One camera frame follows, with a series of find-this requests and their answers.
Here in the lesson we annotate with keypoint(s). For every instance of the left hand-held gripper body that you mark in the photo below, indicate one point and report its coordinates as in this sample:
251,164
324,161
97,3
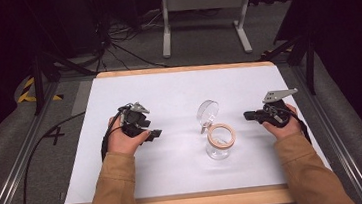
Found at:
132,118

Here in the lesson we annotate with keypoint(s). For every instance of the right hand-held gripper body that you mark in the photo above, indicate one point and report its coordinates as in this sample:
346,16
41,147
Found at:
275,111

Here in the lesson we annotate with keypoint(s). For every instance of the glass jar with hinged lid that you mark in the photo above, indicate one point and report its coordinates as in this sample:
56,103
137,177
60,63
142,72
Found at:
219,135

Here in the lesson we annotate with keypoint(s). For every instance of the person's right hand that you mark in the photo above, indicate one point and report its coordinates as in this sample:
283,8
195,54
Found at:
285,130

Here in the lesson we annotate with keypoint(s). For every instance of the person's left hand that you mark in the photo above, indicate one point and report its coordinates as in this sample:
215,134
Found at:
124,142

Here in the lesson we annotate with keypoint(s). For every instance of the white table mat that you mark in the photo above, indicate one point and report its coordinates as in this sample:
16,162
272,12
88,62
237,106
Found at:
175,96

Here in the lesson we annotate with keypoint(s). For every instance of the black tripod stand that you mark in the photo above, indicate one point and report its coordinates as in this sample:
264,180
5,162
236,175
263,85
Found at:
38,85
309,59

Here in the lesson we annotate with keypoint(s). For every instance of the yellow black floor tape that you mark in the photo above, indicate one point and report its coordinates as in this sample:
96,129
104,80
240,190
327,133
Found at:
24,93

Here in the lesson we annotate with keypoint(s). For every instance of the aluminium floor rail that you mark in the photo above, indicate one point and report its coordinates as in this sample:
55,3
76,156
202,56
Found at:
336,134
15,175

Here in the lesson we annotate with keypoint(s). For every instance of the white metal table frame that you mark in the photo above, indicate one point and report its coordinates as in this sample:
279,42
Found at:
204,1

